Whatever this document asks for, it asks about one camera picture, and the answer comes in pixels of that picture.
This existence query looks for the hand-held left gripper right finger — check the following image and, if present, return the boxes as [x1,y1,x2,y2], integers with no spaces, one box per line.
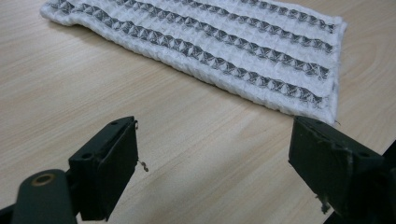
[288,115,387,220]

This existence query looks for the white grey striped waffle towel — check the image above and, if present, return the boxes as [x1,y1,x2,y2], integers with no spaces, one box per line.
[39,0,348,126]

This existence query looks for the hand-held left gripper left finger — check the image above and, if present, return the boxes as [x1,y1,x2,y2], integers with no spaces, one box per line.
[68,116,139,222]

